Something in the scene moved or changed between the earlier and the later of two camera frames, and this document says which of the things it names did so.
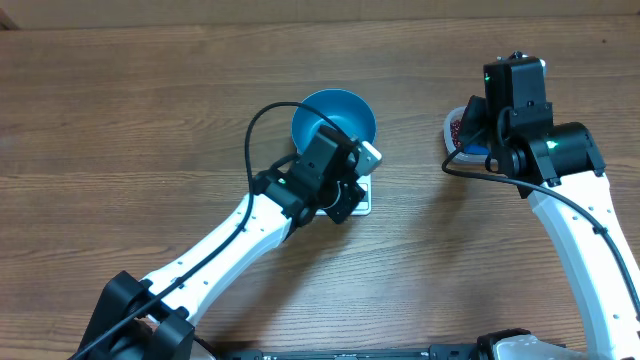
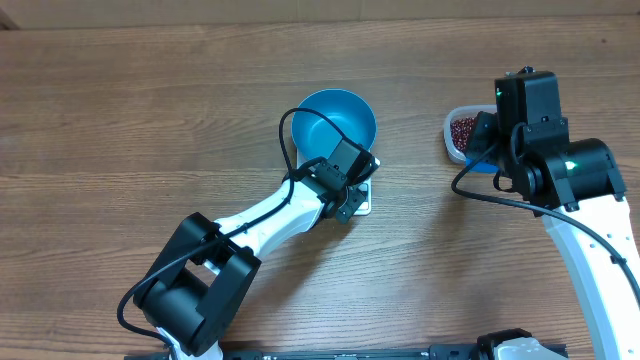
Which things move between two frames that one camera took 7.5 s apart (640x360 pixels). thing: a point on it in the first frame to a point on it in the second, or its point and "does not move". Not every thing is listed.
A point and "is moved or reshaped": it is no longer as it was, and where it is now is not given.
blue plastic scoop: [475, 149] is moved or reshaped
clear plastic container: [460, 160] does not move
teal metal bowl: [345, 108] does not move
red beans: [455, 126] does not move
